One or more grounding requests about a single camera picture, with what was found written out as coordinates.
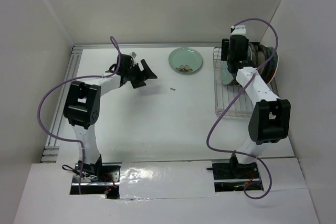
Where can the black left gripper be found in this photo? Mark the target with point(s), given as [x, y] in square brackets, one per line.
[139, 82]

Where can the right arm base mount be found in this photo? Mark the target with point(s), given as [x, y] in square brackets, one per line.
[229, 178]

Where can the silver tape sheet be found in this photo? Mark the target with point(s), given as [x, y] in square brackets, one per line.
[166, 180]

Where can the chrome wire dish rack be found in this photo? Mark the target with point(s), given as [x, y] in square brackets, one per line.
[243, 107]

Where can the aluminium rail frame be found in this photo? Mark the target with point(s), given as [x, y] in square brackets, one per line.
[52, 146]

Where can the mint flower plate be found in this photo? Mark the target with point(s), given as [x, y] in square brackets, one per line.
[185, 60]
[226, 77]

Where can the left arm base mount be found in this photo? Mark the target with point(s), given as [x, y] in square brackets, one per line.
[106, 182]

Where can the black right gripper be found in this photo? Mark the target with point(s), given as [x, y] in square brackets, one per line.
[233, 66]

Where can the large red teal floral plate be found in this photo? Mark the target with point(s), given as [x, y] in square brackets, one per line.
[270, 77]

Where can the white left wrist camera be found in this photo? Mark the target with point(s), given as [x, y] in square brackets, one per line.
[133, 55]

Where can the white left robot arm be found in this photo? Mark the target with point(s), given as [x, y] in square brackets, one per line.
[82, 106]

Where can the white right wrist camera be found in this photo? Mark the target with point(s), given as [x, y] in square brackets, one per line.
[238, 30]

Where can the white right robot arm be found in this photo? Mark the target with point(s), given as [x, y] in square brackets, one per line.
[269, 122]

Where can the small red teal floral plate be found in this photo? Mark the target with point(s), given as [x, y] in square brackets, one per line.
[253, 53]

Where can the brown rim cream plate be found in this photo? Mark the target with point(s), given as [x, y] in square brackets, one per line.
[261, 58]
[267, 65]

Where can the dark blue blossom plate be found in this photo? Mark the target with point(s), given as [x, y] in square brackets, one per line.
[274, 60]

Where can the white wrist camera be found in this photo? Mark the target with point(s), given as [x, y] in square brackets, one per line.
[133, 55]
[238, 30]

